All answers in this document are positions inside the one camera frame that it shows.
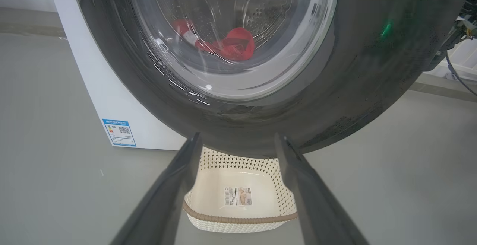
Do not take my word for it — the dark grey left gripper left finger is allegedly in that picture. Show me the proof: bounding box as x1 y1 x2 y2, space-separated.
110 132 203 245

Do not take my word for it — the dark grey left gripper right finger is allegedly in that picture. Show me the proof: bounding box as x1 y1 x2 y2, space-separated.
275 133 369 245

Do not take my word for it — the red garment with white trim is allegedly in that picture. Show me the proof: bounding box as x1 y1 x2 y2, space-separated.
171 19 256 62

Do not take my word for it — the cream perforated laundry basket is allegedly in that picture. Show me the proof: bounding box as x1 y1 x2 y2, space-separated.
183 146 298 233

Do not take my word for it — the paper label in basket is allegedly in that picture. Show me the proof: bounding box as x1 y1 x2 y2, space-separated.
224 187 253 206

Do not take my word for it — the blue energy label sticker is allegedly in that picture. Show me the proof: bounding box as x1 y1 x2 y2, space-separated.
102 118 137 147

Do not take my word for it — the thin black cable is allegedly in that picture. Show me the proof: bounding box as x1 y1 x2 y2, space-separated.
445 50 477 96

